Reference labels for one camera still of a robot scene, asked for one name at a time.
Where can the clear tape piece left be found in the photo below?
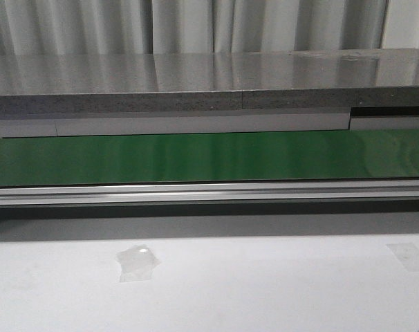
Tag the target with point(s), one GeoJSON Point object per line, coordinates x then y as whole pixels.
{"type": "Point", "coordinates": [136, 264]}

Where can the clear tape piece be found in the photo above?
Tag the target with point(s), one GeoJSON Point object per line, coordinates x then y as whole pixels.
{"type": "Point", "coordinates": [407, 254]}
{"type": "Point", "coordinates": [136, 264]}

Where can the green conveyor belt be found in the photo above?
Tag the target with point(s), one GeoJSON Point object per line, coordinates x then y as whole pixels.
{"type": "Point", "coordinates": [209, 157]}

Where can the grey stone countertop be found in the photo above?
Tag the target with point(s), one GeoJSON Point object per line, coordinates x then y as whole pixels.
{"type": "Point", "coordinates": [91, 95]}

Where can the clear tape piece right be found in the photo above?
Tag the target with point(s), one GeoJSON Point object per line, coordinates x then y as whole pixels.
{"type": "Point", "coordinates": [407, 254]}

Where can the white pleated curtain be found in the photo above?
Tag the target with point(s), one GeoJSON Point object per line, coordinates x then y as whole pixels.
{"type": "Point", "coordinates": [139, 27]}

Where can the aluminium conveyor frame rail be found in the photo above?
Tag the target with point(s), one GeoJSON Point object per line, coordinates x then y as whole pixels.
{"type": "Point", "coordinates": [244, 191]}

